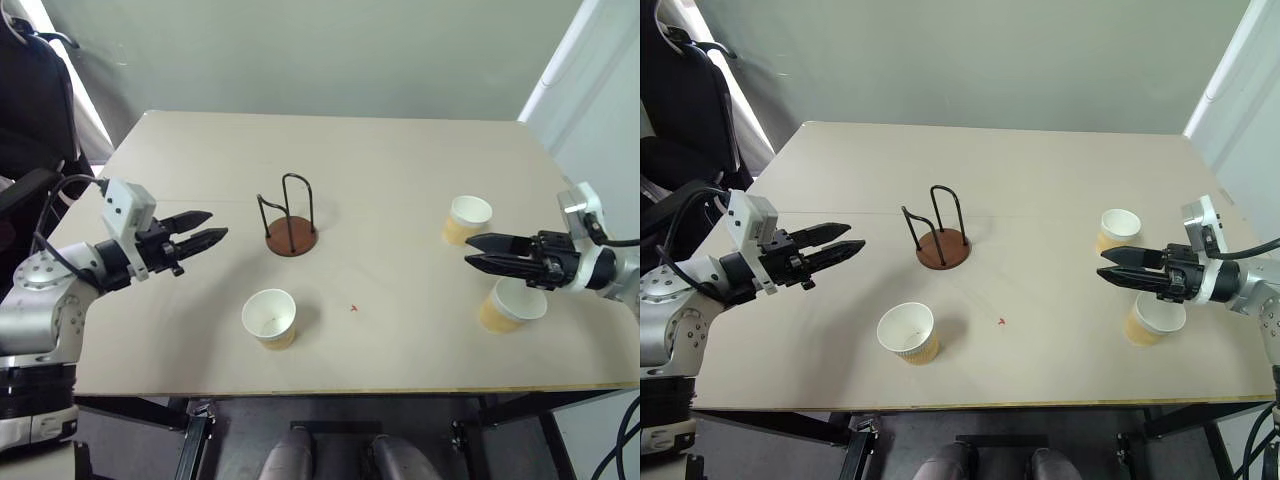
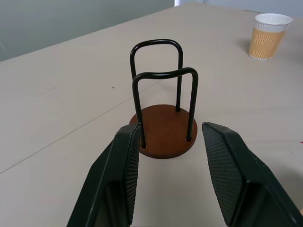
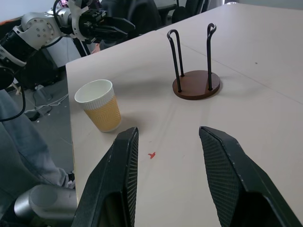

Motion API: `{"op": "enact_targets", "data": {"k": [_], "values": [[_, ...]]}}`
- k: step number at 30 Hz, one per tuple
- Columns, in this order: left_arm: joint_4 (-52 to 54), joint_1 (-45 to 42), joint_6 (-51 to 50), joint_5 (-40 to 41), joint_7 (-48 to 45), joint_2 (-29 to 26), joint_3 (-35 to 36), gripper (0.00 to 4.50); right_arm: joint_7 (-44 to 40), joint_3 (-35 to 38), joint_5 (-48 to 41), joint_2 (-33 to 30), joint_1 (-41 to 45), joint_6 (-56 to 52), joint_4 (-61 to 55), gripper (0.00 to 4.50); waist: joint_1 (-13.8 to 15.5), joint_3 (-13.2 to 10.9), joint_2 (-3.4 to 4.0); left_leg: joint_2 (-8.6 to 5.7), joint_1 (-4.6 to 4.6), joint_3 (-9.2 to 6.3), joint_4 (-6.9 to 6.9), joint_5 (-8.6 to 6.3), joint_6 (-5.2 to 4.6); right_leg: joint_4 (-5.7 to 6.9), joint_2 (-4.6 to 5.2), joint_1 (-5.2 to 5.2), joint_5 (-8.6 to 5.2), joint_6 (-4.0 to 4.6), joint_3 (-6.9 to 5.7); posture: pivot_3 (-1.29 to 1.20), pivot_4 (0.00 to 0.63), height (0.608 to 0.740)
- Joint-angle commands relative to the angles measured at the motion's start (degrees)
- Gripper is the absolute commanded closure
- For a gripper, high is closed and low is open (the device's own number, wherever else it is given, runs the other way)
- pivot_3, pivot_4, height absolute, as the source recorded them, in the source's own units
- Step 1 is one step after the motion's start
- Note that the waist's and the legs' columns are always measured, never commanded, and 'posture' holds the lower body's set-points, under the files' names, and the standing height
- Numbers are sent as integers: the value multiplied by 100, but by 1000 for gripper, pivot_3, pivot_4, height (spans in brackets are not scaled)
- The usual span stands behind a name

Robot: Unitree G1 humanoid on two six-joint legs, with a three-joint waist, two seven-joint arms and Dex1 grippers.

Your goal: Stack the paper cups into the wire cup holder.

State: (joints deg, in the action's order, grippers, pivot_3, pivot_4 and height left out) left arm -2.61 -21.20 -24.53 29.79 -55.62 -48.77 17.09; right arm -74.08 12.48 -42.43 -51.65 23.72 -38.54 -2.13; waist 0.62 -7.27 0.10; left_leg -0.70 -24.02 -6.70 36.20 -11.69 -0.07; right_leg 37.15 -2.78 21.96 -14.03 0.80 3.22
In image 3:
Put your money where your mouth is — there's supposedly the black and white shoe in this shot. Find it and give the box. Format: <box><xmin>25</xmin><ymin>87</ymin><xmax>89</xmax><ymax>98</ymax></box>
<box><xmin>66</xmin><ymin>172</ymin><xmax>76</xmax><ymax>190</ymax></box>

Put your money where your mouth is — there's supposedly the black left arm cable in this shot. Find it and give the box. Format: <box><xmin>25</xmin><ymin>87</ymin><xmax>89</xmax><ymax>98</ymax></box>
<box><xmin>52</xmin><ymin>0</ymin><xmax>62</xmax><ymax>28</ymax></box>

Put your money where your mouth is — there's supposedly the black office chair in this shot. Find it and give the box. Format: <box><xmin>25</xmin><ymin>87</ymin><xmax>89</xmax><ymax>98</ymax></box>
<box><xmin>170</xmin><ymin>0</ymin><xmax>193</xmax><ymax>24</ymax></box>

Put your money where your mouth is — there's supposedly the orange and white paper cup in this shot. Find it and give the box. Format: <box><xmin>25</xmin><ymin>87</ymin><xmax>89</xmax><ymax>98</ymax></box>
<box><xmin>74</xmin><ymin>79</ymin><xmax>122</xmax><ymax>133</ymax></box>

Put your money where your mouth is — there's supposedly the white floor cable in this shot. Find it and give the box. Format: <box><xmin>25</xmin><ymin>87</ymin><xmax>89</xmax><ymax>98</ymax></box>
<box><xmin>26</xmin><ymin>93</ymin><xmax>70</xmax><ymax>113</ymax></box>

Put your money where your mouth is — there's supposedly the silver robot body joint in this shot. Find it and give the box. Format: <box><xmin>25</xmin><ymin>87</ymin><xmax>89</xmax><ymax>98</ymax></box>
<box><xmin>13</xmin><ymin>184</ymin><xmax>78</xmax><ymax>221</ymax></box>

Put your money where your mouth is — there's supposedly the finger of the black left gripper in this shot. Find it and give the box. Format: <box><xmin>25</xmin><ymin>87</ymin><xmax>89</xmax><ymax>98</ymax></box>
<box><xmin>104</xmin><ymin>17</ymin><xmax>136</xmax><ymax>31</ymax></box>
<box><xmin>94</xmin><ymin>26</ymin><xmax>130</xmax><ymax>40</ymax></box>

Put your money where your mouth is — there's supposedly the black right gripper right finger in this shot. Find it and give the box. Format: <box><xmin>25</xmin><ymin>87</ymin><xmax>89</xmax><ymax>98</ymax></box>
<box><xmin>198</xmin><ymin>126</ymin><xmax>303</xmax><ymax>227</ymax></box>

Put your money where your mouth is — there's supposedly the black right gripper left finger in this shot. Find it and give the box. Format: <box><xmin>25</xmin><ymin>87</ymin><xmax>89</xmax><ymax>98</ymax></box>
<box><xmin>71</xmin><ymin>127</ymin><xmax>139</xmax><ymax>227</ymax></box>

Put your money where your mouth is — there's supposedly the wooden base wire cup holder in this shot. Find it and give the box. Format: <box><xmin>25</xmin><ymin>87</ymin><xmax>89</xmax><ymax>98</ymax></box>
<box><xmin>166</xmin><ymin>23</ymin><xmax>223</xmax><ymax>101</ymax></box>

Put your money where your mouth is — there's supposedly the black hanging cable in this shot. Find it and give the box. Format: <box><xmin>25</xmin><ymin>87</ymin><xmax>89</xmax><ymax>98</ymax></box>
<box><xmin>0</xmin><ymin>88</ymin><xmax>27</xmax><ymax>122</ymax></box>

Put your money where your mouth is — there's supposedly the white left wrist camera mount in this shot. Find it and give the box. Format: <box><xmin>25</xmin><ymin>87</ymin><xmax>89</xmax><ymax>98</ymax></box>
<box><xmin>68</xmin><ymin>0</ymin><xmax>97</xmax><ymax>44</ymax></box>

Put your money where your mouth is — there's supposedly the grey trouser leg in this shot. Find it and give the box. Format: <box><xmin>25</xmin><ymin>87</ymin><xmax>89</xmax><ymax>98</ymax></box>
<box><xmin>0</xmin><ymin>89</ymin><xmax>71</xmax><ymax>192</ymax></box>

